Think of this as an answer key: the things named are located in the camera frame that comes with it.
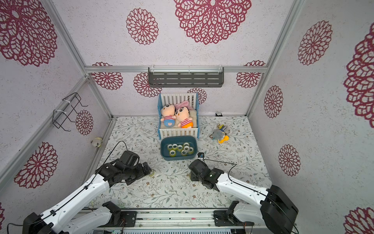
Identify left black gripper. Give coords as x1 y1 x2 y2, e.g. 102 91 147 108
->
124 161 152 186

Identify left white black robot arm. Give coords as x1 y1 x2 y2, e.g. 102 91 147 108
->
20 150 152 234

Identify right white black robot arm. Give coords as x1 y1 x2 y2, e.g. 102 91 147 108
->
189 159 299 234

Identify teal plastic storage box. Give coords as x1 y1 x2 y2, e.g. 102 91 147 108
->
160 136 198 161

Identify small yellow white plush ball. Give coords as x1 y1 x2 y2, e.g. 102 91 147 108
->
91 137 103 148

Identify plush doll orange shorts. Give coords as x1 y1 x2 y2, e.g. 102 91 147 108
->
175 107 194 128

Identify white blue toy crib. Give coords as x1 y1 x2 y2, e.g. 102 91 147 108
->
158 93 200 139

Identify plush doll blue shorts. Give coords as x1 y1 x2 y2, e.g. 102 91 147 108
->
160 104 176 128

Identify pink pillow in crib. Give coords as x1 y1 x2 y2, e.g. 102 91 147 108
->
174 100 193 110

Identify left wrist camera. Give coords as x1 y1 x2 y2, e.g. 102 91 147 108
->
116 150 140 171

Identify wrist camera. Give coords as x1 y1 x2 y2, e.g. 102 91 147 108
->
197 152 205 160
116 150 140 171

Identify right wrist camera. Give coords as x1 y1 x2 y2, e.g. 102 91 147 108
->
197 152 205 160

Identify grey plush keychain toy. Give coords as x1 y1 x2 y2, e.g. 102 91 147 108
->
209 124 230 144

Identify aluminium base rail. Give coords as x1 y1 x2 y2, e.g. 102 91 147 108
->
88 209 271 234

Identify black wire wall rack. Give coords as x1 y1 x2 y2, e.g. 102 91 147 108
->
52 92 88 132

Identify grey wall shelf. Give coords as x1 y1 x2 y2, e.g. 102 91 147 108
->
148 67 224 88

